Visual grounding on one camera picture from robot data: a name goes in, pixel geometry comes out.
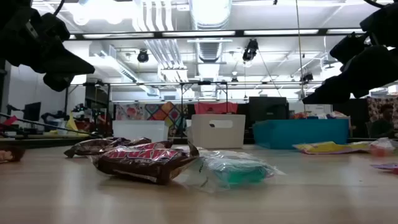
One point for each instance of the red cloth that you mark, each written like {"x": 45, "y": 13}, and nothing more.
{"x": 214, "y": 108}

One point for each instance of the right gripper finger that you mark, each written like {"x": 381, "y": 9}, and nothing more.
{"x": 363, "y": 74}
{"x": 351, "y": 48}

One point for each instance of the black hanging spotlight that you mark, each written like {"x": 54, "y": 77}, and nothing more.
{"x": 143, "y": 56}
{"x": 307, "y": 77}
{"x": 250, "y": 49}

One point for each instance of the black partition panel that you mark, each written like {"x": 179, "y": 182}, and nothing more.
{"x": 357, "y": 121}

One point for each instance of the black aluminium table frame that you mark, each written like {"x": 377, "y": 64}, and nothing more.
{"x": 46, "y": 142}

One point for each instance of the brown dotted cloth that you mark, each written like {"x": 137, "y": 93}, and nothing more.
{"x": 372, "y": 109}

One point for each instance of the clear plastic bin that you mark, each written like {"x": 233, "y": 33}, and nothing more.
{"x": 140, "y": 129}

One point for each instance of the overhead beam with light strips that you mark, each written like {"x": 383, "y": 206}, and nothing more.
{"x": 199, "y": 33}

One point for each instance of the silver ventilation duct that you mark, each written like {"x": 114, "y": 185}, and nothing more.
{"x": 210, "y": 12}

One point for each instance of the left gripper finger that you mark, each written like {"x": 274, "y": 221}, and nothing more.
{"x": 68, "y": 63}
{"x": 57, "y": 82}

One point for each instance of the black cabinet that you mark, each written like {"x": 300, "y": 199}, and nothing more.
{"x": 267, "y": 109}

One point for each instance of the colourful patchwork quilt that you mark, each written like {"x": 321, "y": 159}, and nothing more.
{"x": 155, "y": 112}

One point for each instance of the black computer monitor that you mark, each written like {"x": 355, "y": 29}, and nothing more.
{"x": 32, "y": 111}

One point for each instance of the background black metal frame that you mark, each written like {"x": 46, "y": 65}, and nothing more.
{"x": 66, "y": 99}

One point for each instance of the blue plastic tray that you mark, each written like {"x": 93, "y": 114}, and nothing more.
{"x": 298, "y": 133}

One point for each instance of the large brown candy bag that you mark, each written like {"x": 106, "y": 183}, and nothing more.
{"x": 140, "y": 165}

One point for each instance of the white plastic bin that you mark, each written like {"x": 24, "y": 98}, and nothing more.
{"x": 217, "y": 137}

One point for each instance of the person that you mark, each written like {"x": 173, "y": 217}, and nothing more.
{"x": 384, "y": 124}

